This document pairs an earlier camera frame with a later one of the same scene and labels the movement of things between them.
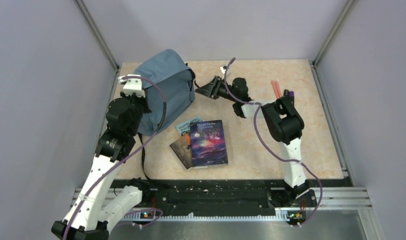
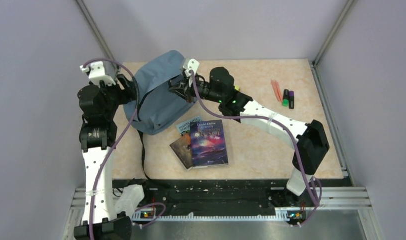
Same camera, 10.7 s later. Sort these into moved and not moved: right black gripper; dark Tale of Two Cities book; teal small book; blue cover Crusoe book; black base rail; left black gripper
Moved: left black gripper; right black gripper
Not moved: dark Tale of Two Cities book; blue cover Crusoe book; teal small book; black base rail
